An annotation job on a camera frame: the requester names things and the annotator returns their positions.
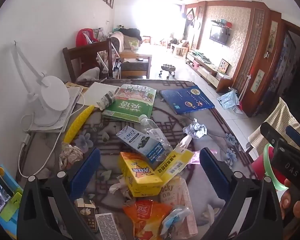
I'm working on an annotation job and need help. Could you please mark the tablet screen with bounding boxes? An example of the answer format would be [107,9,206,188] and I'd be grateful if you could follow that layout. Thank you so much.
[0,167,15,217]

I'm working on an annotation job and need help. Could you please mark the red bag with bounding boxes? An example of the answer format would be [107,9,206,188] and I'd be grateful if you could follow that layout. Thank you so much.
[76,28,101,47]

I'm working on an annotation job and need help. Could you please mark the wall television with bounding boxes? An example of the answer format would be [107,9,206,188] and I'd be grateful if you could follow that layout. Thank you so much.
[209,25,229,46]

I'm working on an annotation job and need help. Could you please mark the person's right hand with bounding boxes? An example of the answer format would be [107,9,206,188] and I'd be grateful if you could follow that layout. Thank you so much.
[281,178,300,221]

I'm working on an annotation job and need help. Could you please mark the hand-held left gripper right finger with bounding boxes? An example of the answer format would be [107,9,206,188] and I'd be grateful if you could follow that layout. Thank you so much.
[199,147,284,240]

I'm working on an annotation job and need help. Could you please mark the blue and white milk carton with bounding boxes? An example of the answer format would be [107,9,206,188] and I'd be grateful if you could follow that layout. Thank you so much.
[116,126,166,171]

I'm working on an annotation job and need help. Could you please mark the red bucket with green rim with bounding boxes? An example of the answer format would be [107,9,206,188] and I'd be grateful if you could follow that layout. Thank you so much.
[251,144,290,192]

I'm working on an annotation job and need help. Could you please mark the wooden side table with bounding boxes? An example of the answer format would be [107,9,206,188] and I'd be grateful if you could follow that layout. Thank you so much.
[118,51,153,79]

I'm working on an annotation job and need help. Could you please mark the beige checkered cloth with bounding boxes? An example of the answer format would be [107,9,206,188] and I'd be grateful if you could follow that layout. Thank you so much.
[248,97,300,151]

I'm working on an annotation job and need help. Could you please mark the clear plastic water bottle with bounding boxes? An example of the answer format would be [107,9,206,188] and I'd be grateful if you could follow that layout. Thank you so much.
[139,114,175,162]

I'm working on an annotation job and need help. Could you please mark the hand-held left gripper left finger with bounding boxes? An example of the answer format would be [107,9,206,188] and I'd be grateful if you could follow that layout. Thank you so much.
[17,148,108,240]

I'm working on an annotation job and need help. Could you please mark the yellow drink box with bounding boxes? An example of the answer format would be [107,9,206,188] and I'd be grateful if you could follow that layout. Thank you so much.
[118,152,164,198]

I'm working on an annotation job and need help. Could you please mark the flattened yellow carton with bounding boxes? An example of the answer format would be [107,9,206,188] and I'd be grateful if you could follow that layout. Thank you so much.
[155,147,194,189]

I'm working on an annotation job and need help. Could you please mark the framed bamboo painting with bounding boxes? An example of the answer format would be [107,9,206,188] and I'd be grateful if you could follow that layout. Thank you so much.
[251,69,266,92]

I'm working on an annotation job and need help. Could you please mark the grey cloth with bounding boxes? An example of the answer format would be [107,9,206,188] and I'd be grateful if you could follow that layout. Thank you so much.
[76,67,101,82]

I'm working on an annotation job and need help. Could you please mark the white cable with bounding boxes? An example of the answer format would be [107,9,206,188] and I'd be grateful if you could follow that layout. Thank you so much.
[16,114,56,183]

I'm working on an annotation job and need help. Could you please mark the small black and white box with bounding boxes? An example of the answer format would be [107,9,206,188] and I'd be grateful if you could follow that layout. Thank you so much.
[95,212,121,240]

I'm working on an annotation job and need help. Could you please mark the crumpled brown paper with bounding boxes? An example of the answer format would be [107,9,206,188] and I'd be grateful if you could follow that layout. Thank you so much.
[59,142,84,171]

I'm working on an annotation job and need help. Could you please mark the beige sofa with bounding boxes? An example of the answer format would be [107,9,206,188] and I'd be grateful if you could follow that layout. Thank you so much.
[110,28,143,53]

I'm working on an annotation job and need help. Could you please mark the torn white paper scraps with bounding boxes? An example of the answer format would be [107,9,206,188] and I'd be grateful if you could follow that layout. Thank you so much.
[108,175,131,196]

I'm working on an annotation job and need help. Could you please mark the low television cabinet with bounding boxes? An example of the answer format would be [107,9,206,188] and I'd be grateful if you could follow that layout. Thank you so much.
[186,51,232,92]

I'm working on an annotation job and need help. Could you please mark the pink biscuit box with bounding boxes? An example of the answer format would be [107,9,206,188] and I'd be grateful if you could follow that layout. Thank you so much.
[160,177,199,236]

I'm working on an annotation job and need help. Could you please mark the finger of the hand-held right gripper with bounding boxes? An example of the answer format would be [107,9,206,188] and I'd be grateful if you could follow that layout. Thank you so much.
[260,122,282,146]
[285,125,300,148]

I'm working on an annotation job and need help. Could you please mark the blue book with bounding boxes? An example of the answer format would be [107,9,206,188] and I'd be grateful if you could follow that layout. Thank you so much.
[160,85,216,115]

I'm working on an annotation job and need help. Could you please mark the dark wooden chair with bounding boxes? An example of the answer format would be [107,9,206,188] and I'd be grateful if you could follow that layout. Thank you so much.
[62,38,121,82]

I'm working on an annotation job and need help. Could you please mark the orange snack bag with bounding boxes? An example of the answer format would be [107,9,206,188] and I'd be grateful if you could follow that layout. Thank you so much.
[122,199,175,240]

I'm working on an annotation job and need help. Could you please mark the white desk lamp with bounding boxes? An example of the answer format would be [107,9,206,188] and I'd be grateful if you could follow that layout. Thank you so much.
[11,41,71,127]

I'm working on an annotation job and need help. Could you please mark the green textbook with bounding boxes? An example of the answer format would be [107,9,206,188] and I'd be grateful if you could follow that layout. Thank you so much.
[102,84,157,124]

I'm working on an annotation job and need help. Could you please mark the brown cigarette box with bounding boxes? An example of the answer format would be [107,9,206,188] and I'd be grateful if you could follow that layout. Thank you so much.
[73,198,99,233]

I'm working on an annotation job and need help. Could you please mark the light blue plastic wrapper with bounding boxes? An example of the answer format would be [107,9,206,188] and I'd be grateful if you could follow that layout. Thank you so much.
[161,205,192,240]

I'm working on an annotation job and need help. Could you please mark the yellow corn-shaped stick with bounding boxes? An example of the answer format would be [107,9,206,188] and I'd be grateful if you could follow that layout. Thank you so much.
[63,105,95,144]

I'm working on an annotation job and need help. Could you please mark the colourful framed board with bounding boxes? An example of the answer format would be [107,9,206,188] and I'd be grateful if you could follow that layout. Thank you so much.
[218,58,231,74]

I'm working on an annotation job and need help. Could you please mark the metal wire rack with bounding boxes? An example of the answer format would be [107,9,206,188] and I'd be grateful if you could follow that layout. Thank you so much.
[97,37,123,78]

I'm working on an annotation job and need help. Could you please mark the white mop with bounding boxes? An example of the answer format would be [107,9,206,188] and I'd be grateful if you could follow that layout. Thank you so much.
[236,73,252,112]

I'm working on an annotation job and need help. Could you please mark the pink wrapper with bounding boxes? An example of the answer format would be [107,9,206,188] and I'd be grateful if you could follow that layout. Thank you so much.
[189,150,203,166]

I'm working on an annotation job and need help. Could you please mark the black and white newsprint paper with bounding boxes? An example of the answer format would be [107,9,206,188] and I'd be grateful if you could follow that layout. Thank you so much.
[96,91,116,111]

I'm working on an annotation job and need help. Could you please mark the white paper sheet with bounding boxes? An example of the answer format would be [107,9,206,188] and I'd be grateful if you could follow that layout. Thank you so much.
[84,82,121,109]

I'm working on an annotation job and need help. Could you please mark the blue plastic bag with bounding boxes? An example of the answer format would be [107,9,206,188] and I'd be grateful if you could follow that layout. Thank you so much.
[217,90,241,109]

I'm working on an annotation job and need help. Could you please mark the black rolling stool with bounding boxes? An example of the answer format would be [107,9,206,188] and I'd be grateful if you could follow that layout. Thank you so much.
[159,64,177,79]

